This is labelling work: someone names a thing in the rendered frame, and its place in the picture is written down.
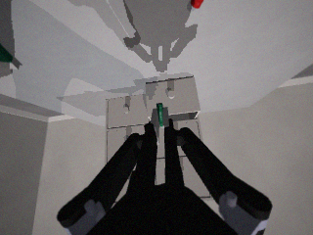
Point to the grey drawer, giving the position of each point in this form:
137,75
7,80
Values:
193,125
127,112
190,176
180,96
117,137
124,189

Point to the small white chest of drawers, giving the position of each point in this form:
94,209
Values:
209,198

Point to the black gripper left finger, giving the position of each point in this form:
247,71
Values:
82,213

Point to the red cylinder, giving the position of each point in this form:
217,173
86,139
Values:
196,3

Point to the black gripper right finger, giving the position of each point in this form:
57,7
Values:
244,208

